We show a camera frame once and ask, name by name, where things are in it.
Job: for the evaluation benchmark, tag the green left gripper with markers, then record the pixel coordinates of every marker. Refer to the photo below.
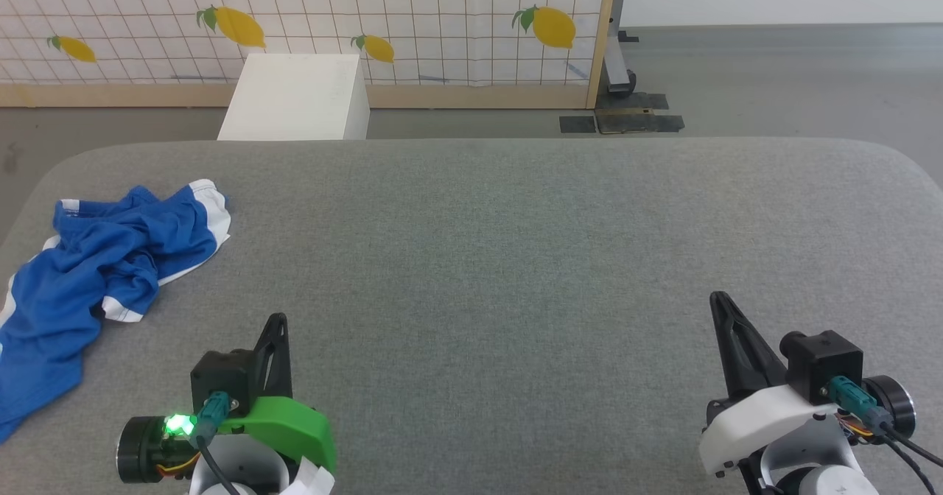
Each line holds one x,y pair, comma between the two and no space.
295,425

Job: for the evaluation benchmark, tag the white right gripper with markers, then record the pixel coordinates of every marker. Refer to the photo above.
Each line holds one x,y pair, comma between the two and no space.
759,421

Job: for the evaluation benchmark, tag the blue white garment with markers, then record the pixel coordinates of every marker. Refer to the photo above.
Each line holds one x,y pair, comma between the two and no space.
88,274

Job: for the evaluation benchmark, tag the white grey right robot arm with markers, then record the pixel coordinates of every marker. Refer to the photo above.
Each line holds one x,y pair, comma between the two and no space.
810,474

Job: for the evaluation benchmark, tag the brown floor plate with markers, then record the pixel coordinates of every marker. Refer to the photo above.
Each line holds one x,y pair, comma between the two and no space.
637,121

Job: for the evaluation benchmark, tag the white box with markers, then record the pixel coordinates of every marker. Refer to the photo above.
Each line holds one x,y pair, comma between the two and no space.
295,97

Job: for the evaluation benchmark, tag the dark floor mat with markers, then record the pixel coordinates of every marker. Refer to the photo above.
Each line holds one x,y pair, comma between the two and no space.
641,101

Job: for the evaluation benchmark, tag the grey metal stand with caster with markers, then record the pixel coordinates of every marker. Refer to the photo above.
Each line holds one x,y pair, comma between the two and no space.
616,60

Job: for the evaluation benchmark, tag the lemon print partition screen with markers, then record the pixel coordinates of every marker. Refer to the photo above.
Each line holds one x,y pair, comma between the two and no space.
442,9

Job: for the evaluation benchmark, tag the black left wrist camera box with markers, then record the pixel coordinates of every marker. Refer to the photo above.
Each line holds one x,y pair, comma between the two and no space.
221,373

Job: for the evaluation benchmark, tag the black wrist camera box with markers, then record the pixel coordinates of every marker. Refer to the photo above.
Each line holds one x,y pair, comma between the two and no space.
825,362
221,373

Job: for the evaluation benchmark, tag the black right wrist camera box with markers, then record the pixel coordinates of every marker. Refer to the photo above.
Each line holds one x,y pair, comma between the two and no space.
825,362

